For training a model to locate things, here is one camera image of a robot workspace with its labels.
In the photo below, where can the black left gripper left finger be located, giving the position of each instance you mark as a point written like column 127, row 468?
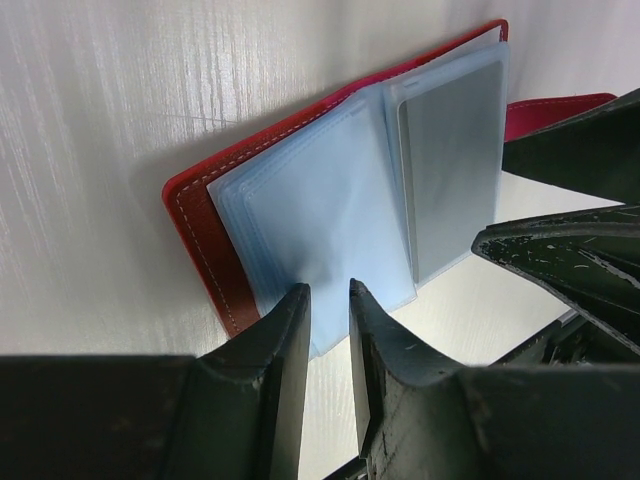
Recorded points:
column 249, row 397

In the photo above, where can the red leather card holder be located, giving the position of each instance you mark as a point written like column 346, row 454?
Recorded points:
column 317, row 198

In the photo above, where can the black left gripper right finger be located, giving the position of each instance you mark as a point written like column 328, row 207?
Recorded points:
column 411, row 416

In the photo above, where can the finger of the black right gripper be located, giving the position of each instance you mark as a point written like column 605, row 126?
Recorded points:
column 588, row 259
column 586, row 143

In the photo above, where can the dark grey credit card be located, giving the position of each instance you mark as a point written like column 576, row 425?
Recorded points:
column 451, row 126

